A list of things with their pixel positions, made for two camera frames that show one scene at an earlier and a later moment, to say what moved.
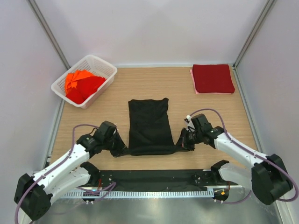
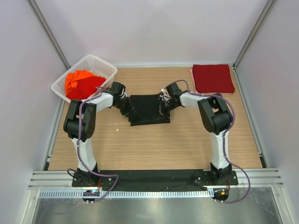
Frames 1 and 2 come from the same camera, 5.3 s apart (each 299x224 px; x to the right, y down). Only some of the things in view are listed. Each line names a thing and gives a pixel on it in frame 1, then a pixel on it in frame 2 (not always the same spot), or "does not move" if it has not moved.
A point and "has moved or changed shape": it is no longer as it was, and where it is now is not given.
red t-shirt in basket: [84, 87] does not move
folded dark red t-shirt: [213, 78] does not move
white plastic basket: [96, 66] does not move
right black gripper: [185, 143] to [162, 109]
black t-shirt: [150, 132] has moved or changed shape
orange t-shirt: [72, 78] does not move
